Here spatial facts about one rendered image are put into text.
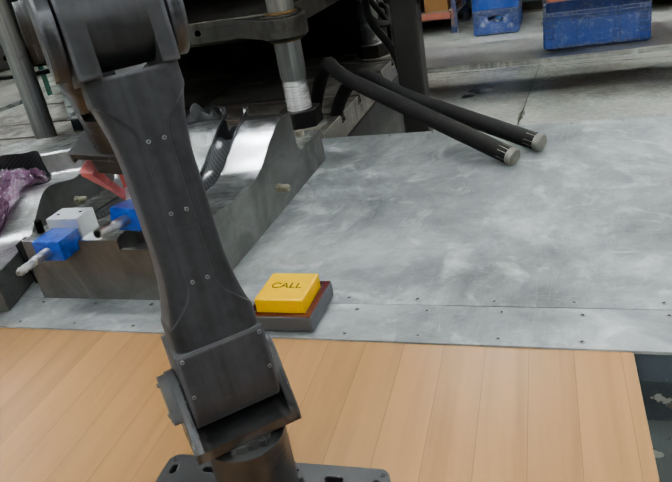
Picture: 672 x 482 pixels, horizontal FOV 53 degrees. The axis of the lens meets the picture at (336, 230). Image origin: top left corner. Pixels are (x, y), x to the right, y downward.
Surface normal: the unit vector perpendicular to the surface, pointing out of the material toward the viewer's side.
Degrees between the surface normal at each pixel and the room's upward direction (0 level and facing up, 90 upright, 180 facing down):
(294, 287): 0
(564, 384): 0
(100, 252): 90
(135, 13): 84
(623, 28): 92
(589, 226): 0
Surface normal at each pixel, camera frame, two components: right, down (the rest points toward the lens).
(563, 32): -0.29, 0.48
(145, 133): 0.40, 0.13
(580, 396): -0.16, -0.89
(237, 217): 0.94, -0.02
